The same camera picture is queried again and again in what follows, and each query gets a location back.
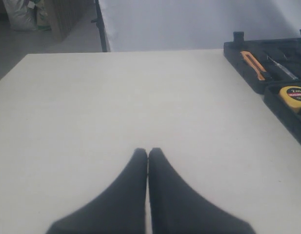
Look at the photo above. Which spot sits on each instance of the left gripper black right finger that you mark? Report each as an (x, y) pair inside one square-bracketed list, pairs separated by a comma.
[(176, 208)]

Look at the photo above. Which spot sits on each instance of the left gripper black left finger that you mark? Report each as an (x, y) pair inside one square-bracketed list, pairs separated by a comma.
[(120, 209)]

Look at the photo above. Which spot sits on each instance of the black plastic tool case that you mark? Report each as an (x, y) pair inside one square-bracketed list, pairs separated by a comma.
[(287, 52)]

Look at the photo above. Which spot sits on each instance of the yellow tape measure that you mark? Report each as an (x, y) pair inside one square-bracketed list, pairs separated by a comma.
[(291, 95)]

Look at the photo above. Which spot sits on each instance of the orange utility knife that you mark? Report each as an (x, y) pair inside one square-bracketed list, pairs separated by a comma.
[(254, 64)]

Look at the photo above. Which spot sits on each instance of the clear test screwdriver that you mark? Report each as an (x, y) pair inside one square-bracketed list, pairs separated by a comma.
[(284, 69)]

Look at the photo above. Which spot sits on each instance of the white backdrop cloth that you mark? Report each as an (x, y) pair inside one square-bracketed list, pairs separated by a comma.
[(155, 25)]

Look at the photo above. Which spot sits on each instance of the black backdrop stand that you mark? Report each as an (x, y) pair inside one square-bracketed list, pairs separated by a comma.
[(100, 25)]

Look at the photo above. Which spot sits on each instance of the cardboard box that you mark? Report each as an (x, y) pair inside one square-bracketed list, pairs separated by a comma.
[(63, 15)]

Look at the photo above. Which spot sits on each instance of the white sack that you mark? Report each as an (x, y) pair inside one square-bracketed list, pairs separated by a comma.
[(20, 14)]

